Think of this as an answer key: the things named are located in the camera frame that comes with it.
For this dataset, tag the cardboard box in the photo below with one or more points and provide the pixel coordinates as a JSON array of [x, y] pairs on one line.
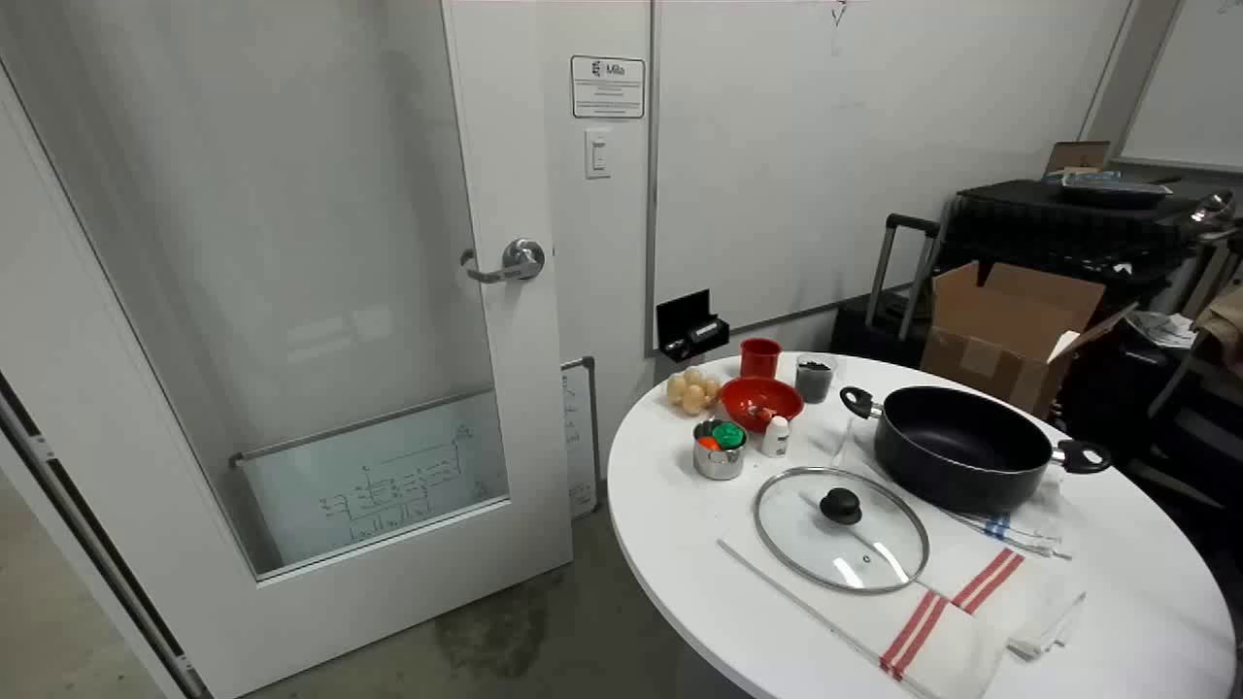
[[1017, 330]]

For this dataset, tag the black suitcase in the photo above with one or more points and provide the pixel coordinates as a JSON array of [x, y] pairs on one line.
[[890, 322]]

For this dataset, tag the white salt shaker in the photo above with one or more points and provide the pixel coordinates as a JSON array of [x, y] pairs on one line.
[[775, 435]]

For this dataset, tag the blue striped white towel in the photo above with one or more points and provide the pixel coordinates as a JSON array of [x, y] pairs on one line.
[[1032, 524]]

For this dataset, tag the yellow bread rolls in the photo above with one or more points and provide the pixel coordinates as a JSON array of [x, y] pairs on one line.
[[692, 388]]

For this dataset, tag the red striped white towel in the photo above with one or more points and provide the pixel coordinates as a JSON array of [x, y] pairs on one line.
[[948, 630]]

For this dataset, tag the grey measuring cup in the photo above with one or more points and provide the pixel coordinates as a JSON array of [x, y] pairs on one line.
[[814, 378]]

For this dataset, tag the black open case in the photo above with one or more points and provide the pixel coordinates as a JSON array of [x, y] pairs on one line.
[[689, 326]]

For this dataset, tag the glass pot lid black knob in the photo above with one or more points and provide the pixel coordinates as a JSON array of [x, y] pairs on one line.
[[842, 528]]

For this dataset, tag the silver door handle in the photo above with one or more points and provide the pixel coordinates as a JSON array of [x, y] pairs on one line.
[[517, 266]]

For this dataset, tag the wall sign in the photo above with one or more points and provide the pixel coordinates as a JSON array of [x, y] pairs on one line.
[[608, 85]]

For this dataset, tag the red mug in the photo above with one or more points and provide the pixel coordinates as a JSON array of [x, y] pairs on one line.
[[759, 356]]

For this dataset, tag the white door with glass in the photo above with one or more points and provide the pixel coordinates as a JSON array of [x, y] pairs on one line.
[[235, 308]]

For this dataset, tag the black cooking pot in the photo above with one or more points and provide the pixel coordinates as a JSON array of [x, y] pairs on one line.
[[965, 451]]

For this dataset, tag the red bowl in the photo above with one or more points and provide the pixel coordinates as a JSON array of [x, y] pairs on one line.
[[757, 402]]

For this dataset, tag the white light switch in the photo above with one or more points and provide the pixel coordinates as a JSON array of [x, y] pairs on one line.
[[596, 151]]

